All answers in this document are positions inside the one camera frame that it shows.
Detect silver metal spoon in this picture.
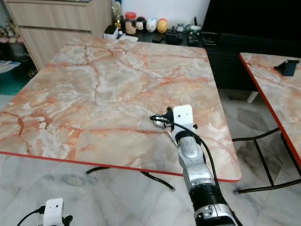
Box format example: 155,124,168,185
153,116,178,144

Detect black device box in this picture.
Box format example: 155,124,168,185
165,31,181,45

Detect white console leg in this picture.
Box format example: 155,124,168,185
246,91,260,104

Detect yellow egg figure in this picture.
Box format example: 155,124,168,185
157,18,169,34

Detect green white gadget with antenna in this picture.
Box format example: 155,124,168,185
188,16,201,35

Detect black and white egg figure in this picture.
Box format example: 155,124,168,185
136,16,147,32

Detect red lidded snack jar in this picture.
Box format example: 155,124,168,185
124,12,137,35

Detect golden figurine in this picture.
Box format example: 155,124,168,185
112,1,123,29

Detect small black box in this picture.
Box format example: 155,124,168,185
275,60,300,77

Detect white papers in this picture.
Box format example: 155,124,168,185
0,60,22,74

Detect black television screen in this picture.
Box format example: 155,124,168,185
200,0,301,36

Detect dark green storage box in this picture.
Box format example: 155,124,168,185
0,61,34,96

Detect light wooden cabinet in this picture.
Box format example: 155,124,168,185
4,0,114,71

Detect shelf of small toys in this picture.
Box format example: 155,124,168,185
0,19,20,46

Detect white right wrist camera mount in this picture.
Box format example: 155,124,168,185
172,105,196,136

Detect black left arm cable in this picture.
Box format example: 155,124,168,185
17,206,45,226

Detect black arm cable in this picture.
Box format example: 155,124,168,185
17,206,45,226
150,114,221,186

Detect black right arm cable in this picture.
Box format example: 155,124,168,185
150,114,221,186

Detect black metal table leg frame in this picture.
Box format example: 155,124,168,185
85,166,176,192

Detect black folding table leg frame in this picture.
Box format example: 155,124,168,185
232,126,301,195

